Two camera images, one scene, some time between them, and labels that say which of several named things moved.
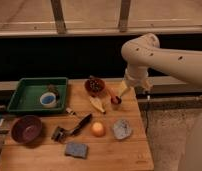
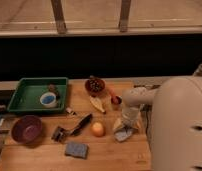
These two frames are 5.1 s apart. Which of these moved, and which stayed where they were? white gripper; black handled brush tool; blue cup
Moved: white gripper
Stayed: black handled brush tool; blue cup
